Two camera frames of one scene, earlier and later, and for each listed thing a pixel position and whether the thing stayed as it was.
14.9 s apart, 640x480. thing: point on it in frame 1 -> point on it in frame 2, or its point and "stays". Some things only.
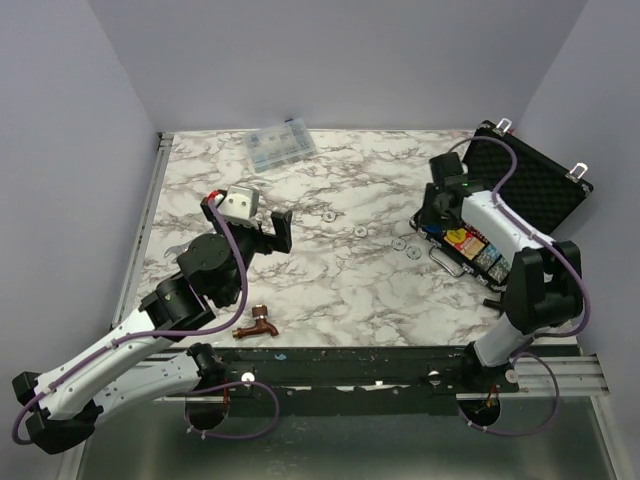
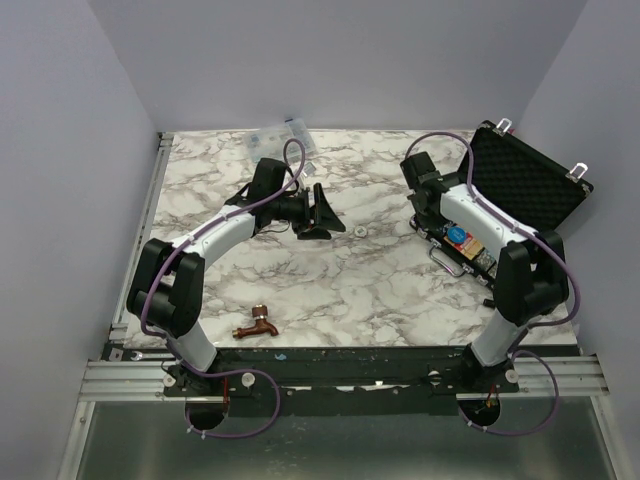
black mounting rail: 355,381 stays
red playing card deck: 474,242 stays
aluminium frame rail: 128,295 stays
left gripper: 269,243 -> 324,216
